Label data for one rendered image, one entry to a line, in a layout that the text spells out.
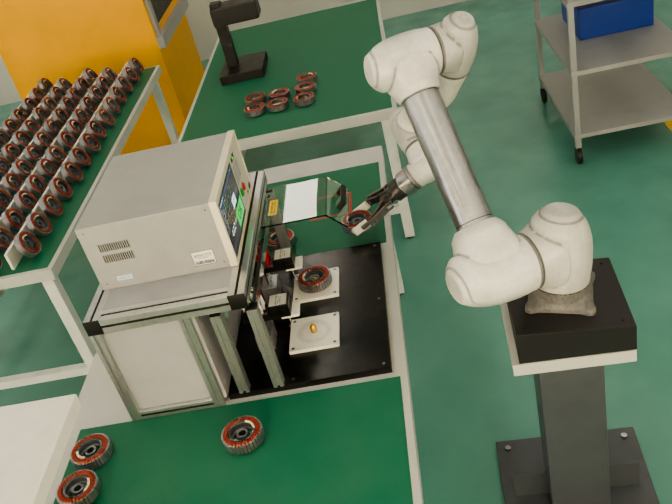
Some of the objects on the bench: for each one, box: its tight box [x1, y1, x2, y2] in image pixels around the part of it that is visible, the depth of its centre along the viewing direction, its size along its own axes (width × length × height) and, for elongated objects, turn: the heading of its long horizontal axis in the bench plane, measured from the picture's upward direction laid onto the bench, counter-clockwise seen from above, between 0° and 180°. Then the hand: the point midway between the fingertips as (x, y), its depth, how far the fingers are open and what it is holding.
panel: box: [191, 309, 242, 397], centre depth 239 cm, size 1×66×30 cm, turn 18°
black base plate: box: [228, 242, 393, 400], centre depth 245 cm, size 47×64×2 cm
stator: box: [221, 415, 265, 455], centre depth 206 cm, size 11×11×4 cm
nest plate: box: [293, 267, 339, 303], centre depth 254 cm, size 15×15×1 cm
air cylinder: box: [262, 274, 282, 302], centre depth 254 cm, size 5×8×6 cm
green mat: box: [53, 376, 413, 504], centre depth 194 cm, size 94×61×1 cm, turn 108°
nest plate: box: [289, 312, 340, 355], centre depth 234 cm, size 15×15×1 cm
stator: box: [297, 266, 332, 293], centre depth 252 cm, size 11×11×4 cm
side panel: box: [89, 318, 227, 421], centre depth 214 cm, size 28×3×32 cm, turn 108°
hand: (357, 220), depth 273 cm, fingers closed on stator, 11 cm apart
